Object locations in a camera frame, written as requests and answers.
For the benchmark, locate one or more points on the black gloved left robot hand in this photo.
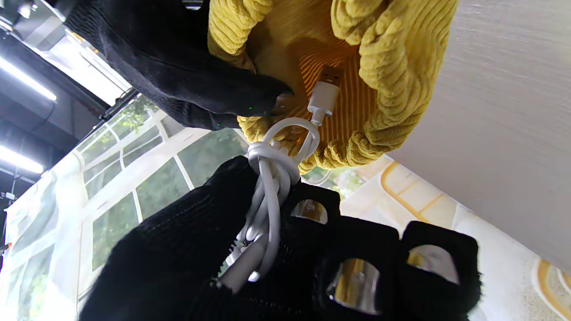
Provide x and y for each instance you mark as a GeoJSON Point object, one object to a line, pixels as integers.
{"type": "Point", "coordinates": [169, 267]}

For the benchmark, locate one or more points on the printed sunroom backdrop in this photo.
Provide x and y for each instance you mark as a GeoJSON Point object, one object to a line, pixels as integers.
{"type": "Point", "coordinates": [134, 187]}

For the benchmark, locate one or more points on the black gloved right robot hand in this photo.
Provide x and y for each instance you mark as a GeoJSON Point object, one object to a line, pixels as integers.
{"type": "Point", "coordinates": [169, 58]}

